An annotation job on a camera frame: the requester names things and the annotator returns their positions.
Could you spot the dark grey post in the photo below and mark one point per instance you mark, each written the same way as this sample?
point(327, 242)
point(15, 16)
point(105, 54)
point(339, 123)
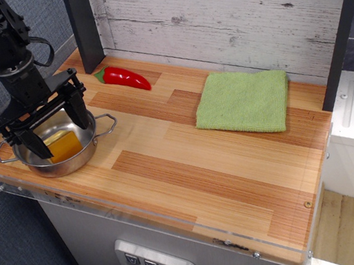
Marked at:
point(339, 51)
point(86, 34)

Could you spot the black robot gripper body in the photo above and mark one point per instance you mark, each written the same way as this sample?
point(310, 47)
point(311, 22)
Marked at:
point(33, 99)

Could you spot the silver cabinet with dispenser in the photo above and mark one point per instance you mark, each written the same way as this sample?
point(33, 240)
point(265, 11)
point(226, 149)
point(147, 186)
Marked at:
point(147, 251)

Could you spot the stainless steel pot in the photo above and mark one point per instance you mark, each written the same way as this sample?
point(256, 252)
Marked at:
point(61, 121)

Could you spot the clear acrylic table guard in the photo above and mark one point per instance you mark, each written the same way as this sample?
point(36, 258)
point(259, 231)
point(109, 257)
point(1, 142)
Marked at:
point(109, 210)

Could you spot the red toy chili pepper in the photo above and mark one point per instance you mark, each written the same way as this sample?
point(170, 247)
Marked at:
point(122, 77)

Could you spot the dark grey left post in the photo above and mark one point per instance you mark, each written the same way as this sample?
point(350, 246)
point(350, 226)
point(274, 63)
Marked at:
point(86, 34)

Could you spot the yellow cube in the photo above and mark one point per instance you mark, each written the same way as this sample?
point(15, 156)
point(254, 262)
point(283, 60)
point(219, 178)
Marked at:
point(63, 144)

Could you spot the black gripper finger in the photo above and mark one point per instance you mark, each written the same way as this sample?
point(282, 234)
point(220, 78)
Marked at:
point(35, 144)
point(75, 108)

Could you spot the green towel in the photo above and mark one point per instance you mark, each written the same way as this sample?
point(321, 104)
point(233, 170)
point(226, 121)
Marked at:
point(244, 102)

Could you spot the dark grey right post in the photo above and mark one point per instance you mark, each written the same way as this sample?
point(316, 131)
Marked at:
point(339, 51)

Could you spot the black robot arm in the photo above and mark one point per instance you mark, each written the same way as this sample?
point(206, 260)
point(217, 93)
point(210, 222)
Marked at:
point(14, 40)

